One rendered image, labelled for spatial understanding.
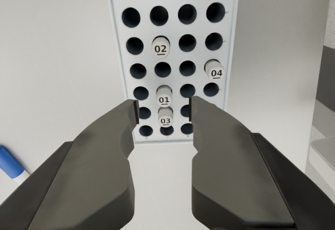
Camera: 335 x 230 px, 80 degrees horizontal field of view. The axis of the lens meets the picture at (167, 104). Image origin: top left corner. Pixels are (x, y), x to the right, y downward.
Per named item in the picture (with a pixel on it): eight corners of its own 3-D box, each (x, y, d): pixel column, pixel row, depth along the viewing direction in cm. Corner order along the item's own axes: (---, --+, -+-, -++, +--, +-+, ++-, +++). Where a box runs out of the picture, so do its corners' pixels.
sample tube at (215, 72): (211, 62, 18) (225, 82, 14) (198, 62, 18) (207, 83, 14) (212, 48, 18) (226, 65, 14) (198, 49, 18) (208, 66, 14)
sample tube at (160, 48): (169, 43, 18) (170, 58, 14) (155, 44, 18) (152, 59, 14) (168, 28, 17) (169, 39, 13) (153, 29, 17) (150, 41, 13)
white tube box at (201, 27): (214, 119, 22) (223, 142, 19) (137, 122, 22) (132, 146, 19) (224, -13, 16) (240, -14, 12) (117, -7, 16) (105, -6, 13)
